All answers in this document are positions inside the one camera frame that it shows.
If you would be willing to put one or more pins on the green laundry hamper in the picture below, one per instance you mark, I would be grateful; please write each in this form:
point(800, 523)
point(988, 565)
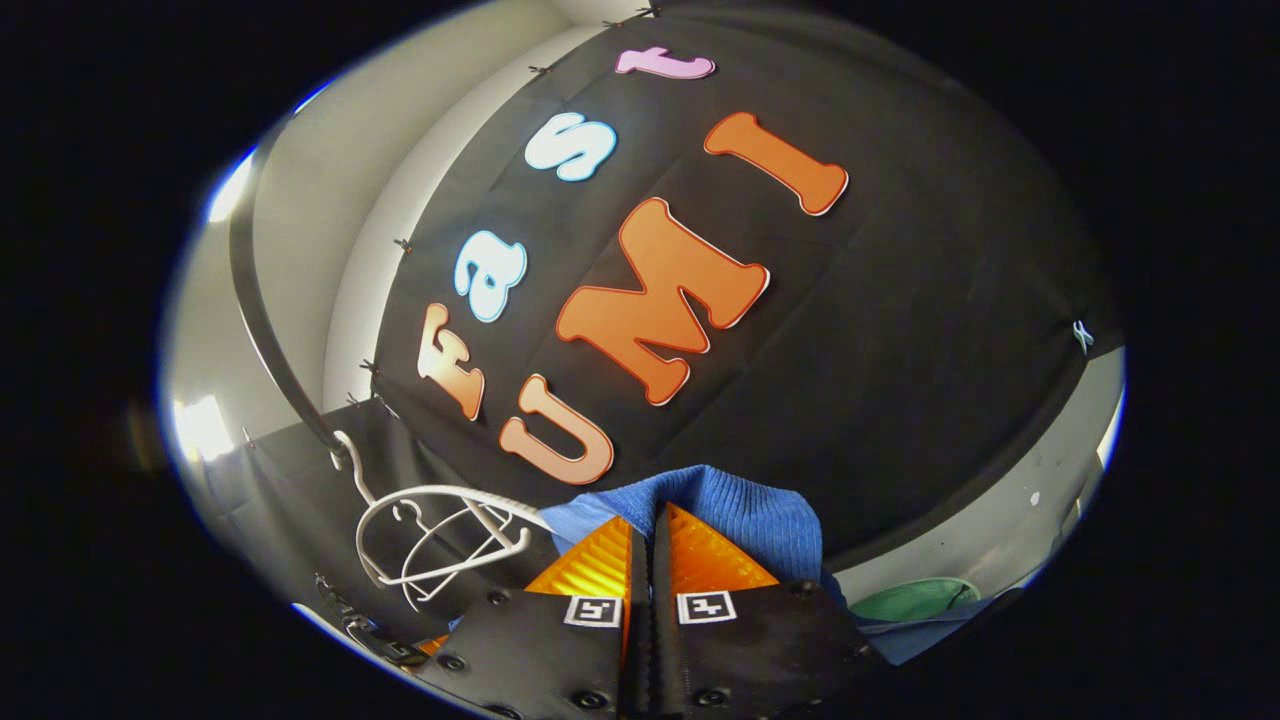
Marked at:
point(910, 600)

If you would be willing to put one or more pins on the white plastic clothes hanger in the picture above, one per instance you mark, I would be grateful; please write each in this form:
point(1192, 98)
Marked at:
point(412, 560)
point(440, 490)

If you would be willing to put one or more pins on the black metal clothes rack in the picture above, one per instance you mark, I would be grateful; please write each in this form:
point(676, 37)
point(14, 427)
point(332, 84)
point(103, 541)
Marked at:
point(250, 290)

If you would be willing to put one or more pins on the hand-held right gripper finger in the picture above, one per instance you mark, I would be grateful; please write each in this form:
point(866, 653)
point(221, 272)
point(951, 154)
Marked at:
point(662, 625)
point(640, 625)

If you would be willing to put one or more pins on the ceiling light panel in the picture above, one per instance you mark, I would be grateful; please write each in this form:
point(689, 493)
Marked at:
point(200, 430)

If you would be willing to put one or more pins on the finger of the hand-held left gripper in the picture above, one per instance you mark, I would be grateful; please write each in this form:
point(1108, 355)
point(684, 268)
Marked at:
point(435, 645)

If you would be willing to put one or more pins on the pale plastic clip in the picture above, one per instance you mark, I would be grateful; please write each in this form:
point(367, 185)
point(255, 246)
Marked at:
point(1082, 335)

